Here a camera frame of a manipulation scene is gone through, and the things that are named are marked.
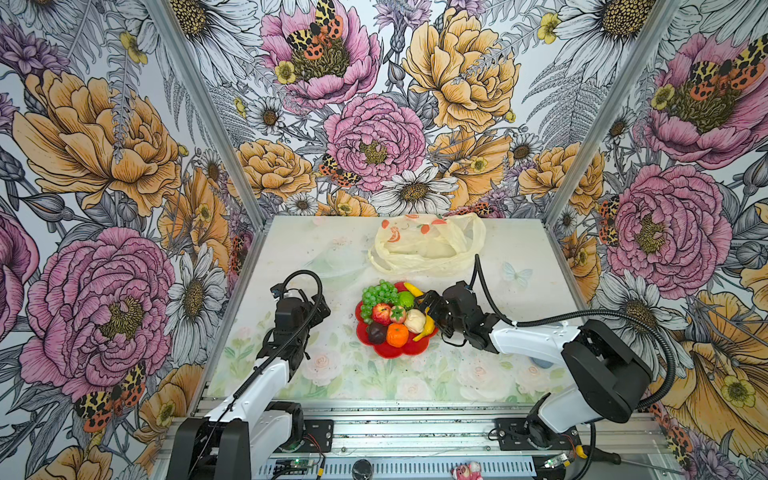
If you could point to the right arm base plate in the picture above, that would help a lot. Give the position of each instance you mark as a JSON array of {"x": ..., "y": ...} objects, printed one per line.
[{"x": 517, "y": 433}]

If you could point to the small pink white toy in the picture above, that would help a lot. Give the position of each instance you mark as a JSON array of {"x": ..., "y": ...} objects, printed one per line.
[{"x": 467, "y": 471}]

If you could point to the green circuit board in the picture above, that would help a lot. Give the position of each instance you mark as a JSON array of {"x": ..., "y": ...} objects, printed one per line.
[{"x": 298, "y": 466}]

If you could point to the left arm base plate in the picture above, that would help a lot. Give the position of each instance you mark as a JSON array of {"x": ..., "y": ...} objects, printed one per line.
[{"x": 318, "y": 436}]

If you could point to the red fake fruit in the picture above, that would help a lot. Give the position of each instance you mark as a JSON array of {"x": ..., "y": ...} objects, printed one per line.
[{"x": 381, "y": 313}]

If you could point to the translucent cream plastic bag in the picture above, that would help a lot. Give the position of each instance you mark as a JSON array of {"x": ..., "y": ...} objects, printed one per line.
[{"x": 427, "y": 244}]

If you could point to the green fake lime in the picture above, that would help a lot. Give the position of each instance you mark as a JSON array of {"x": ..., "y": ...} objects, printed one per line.
[{"x": 406, "y": 300}]

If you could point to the brown fake fruit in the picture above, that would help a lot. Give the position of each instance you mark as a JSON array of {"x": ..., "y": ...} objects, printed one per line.
[{"x": 376, "y": 333}]

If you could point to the aluminium rail frame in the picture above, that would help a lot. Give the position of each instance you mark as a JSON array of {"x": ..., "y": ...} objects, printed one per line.
[{"x": 427, "y": 443}]

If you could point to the black-handled screwdriver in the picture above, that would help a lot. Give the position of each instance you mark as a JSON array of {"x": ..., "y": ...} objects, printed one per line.
[{"x": 598, "y": 455}]

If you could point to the orange fake fruit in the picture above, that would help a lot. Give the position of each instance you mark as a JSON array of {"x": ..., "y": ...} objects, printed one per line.
[{"x": 397, "y": 335}]

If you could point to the black round knob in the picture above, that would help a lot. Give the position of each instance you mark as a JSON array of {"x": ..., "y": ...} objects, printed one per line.
[{"x": 362, "y": 469}]

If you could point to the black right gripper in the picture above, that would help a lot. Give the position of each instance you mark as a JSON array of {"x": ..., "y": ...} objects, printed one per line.
[{"x": 429, "y": 297}]

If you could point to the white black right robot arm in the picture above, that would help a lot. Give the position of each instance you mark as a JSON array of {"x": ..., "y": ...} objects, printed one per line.
[{"x": 609, "y": 378}]

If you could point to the green fake grapes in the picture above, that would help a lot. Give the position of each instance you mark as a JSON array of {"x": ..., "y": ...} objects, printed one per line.
[{"x": 382, "y": 293}]

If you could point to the beige fake garlic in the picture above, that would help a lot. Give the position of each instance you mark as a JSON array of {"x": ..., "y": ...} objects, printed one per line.
[{"x": 415, "y": 321}]

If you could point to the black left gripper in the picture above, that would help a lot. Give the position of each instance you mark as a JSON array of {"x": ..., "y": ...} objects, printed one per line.
[{"x": 324, "y": 313}]

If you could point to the yellow fake banana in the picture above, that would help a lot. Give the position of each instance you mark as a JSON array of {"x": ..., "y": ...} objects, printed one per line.
[{"x": 430, "y": 324}]

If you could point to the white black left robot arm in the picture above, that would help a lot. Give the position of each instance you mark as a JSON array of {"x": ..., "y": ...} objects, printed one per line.
[{"x": 237, "y": 437}]

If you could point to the red flower-shaped plate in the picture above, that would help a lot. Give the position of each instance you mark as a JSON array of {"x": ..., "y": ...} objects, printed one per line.
[{"x": 411, "y": 348}]

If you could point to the red fake strawberry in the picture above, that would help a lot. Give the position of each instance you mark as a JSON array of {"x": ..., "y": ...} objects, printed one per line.
[{"x": 398, "y": 314}]

